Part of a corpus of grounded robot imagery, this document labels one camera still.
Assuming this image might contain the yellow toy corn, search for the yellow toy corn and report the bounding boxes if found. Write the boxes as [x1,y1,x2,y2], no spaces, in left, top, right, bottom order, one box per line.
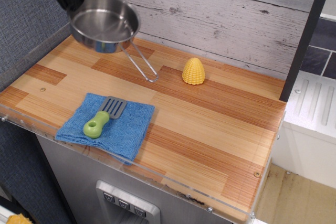
[182,58,205,85]

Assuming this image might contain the clear acrylic left barrier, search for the clear acrylic left barrier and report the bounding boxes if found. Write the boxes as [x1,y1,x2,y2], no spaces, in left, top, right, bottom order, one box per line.
[1,23,70,91]

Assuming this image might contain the clear acrylic barrier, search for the clear acrylic barrier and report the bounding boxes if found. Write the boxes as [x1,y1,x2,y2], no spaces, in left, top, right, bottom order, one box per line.
[1,23,70,91]
[1,105,256,223]

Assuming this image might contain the clear acrylic front barrier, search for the clear acrylic front barrier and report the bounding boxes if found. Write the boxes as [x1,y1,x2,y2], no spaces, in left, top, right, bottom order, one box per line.
[1,105,256,223]

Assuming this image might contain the blue cloth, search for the blue cloth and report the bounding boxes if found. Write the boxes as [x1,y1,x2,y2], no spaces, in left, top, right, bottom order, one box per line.
[55,93,155,165]

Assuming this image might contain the silver toy fridge cabinet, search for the silver toy fridge cabinet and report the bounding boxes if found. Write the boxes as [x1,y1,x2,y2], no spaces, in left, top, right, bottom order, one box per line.
[37,136,229,223]

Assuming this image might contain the stainless steel pot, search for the stainless steel pot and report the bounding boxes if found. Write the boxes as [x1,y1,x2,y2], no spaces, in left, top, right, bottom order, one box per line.
[67,0,159,82]

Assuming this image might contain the black vertical post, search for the black vertical post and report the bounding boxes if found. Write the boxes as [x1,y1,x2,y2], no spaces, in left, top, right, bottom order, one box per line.
[279,0,326,102]

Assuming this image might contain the white toy sink unit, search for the white toy sink unit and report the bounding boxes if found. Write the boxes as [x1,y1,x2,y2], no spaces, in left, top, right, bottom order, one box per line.
[271,71,335,187]

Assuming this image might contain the green handled grey spatula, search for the green handled grey spatula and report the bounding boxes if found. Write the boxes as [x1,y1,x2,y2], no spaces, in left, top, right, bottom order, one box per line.
[83,96,127,139]

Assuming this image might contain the yellow object at corner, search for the yellow object at corner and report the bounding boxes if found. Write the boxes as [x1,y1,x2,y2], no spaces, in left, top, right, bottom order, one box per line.
[6,214,32,224]

